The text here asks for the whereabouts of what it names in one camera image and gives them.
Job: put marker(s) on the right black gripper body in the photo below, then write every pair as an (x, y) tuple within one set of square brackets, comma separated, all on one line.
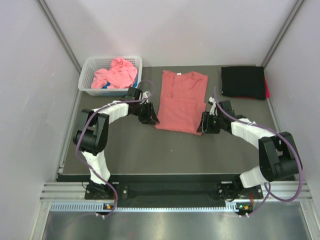
[(214, 123)]

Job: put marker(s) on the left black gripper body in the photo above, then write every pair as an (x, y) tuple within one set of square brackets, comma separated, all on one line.
[(143, 111)]

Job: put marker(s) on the salmon pink t shirt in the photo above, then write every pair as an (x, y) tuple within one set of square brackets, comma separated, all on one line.
[(182, 101)]

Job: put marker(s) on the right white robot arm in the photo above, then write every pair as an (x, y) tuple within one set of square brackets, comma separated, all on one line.
[(278, 157)]

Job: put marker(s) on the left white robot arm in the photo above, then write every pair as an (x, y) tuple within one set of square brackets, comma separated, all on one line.
[(91, 136)]

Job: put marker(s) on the pink t shirt in basket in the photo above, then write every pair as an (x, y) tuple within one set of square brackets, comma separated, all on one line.
[(121, 75)]

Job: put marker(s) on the folded black t shirt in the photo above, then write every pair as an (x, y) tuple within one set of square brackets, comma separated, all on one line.
[(243, 82)]

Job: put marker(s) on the white plastic basket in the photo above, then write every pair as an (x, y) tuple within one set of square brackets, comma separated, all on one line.
[(95, 63)]

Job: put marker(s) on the folded red t shirt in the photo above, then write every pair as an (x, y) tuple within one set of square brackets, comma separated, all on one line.
[(267, 92)]

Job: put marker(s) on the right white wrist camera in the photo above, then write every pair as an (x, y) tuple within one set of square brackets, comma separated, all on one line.
[(213, 109)]

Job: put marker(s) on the slotted grey cable duct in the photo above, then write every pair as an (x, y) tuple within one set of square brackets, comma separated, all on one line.
[(102, 207)]

